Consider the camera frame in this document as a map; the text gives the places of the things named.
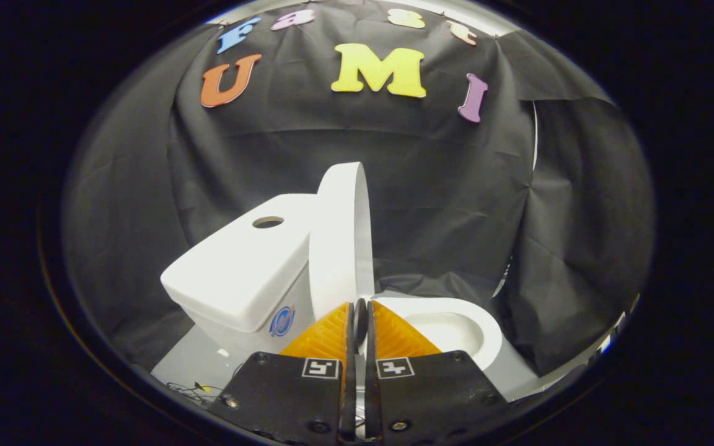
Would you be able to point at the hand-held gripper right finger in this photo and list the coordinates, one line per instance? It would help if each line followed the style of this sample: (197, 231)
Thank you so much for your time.
(437, 396)

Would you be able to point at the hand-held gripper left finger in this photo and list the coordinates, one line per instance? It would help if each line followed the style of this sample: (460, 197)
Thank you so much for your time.
(282, 396)

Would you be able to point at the white toilet lid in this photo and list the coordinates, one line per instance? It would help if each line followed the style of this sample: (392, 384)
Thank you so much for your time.
(338, 248)

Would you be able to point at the white ceramic toilet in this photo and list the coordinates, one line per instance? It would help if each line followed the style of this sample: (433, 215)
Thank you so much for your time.
(239, 272)

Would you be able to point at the small yellow object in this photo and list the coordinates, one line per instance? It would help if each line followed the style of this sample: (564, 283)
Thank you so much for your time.
(201, 388)

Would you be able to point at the black backdrop cloth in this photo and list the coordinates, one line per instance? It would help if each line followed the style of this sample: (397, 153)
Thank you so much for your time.
(444, 204)

